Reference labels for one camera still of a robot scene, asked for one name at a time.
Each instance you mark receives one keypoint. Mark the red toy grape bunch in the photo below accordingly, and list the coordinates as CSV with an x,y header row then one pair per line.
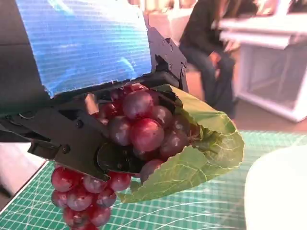
x,y
144,134

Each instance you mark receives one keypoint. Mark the white square plate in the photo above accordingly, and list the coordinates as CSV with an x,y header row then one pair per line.
x,y
283,191

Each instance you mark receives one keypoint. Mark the green cutting mat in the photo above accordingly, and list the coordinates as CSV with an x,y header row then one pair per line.
x,y
168,215

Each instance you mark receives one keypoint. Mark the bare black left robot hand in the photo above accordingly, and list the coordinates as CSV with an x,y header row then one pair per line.
x,y
79,43

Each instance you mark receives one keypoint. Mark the person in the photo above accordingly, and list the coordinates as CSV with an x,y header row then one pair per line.
x,y
201,31

